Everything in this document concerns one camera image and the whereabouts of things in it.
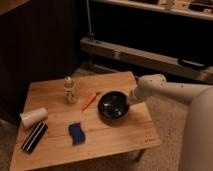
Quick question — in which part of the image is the black ceramic bowl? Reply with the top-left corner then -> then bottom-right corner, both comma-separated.
97,91 -> 129,121

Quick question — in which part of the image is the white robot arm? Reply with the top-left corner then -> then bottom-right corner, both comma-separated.
128,74 -> 213,171

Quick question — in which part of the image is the orange carrot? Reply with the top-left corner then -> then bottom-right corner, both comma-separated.
82,92 -> 100,111

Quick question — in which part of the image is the wooden low table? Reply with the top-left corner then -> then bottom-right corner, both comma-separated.
9,72 -> 161,171

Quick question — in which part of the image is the small clear bottle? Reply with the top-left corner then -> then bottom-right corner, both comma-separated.
64,76 -> 77,103

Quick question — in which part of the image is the blue sponge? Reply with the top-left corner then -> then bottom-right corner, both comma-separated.
68,123 -> 86,145

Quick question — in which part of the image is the metal pole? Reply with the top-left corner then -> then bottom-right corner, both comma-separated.
86,0 -> 94,41

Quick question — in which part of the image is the white paper cup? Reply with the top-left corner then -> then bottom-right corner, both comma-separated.
20,107 -> 48,129

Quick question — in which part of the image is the black striped case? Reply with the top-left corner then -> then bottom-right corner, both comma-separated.
21,122 -> 48,153

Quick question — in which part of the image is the upper shelf board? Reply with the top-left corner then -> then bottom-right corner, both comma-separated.
92,0 -> 213,21

